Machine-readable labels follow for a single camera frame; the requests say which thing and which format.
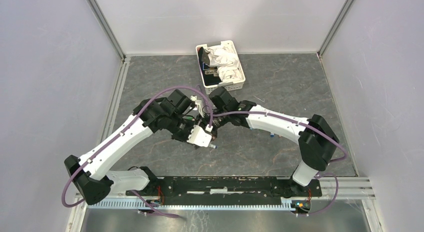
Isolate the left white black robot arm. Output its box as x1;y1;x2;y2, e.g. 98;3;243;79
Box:
61;87;213;207

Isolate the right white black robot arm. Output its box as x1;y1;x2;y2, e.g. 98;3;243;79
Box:
195;87;342;196

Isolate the black board in basket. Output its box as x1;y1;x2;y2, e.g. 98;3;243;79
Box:
197;47;222;86

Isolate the white plastic basket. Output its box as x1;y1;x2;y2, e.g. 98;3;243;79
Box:
195;40;246;94

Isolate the crumpled white cloth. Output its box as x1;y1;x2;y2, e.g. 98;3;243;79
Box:
204;45;244;83

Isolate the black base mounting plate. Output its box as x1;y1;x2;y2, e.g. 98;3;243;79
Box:
138;176;323;205

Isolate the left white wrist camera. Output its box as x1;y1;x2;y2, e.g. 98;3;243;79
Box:
187;125;212;147

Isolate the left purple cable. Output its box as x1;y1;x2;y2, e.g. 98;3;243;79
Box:
60;85;215;219

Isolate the grey slotted cable duct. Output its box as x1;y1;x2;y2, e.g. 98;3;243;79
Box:
86;198;296;211

